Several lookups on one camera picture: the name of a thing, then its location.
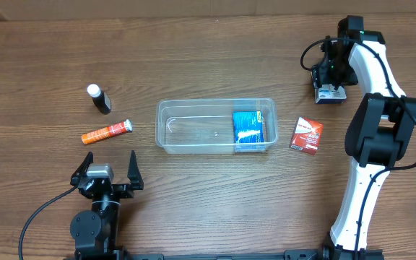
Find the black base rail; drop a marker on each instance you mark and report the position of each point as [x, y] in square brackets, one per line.
[222, 255]

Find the red medicine box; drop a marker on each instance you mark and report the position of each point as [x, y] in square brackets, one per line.
[306, 135]

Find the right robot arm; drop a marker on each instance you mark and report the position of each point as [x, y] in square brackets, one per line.
[378, 135]

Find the orange tablet tube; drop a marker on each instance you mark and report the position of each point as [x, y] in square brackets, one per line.
[107, 132]

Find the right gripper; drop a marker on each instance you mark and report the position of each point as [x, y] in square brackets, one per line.
[321, 76]

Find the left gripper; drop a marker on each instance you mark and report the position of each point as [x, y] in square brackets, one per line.
[134, 174]

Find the white medicine box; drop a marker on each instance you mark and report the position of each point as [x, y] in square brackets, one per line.
[329, 94]

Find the dark bottle white cap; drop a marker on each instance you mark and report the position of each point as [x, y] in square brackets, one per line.
[99, 98]

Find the clear plastic container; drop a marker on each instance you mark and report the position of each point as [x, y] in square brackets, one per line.
[206, 126]

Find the blue medicine box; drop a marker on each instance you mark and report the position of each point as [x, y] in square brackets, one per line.
[248, 131]

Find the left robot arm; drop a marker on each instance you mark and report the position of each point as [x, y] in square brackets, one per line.
[95, 231]

